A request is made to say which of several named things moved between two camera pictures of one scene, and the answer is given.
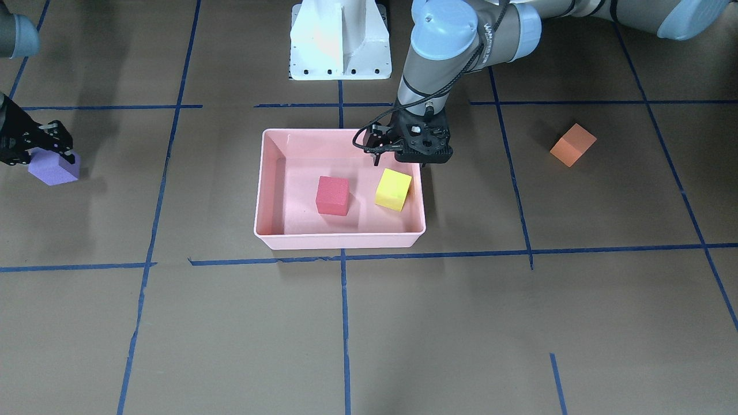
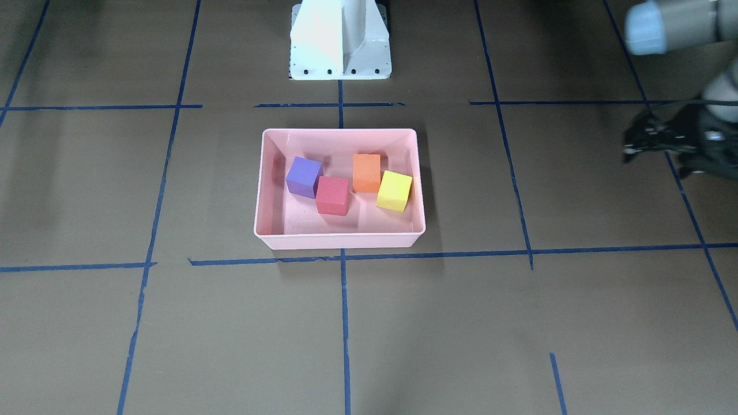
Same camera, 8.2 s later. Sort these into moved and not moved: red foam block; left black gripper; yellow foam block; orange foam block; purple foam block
Moved: left black gripper; purple foam block; orange foam block
Not moved: red foam block; yellow foam block
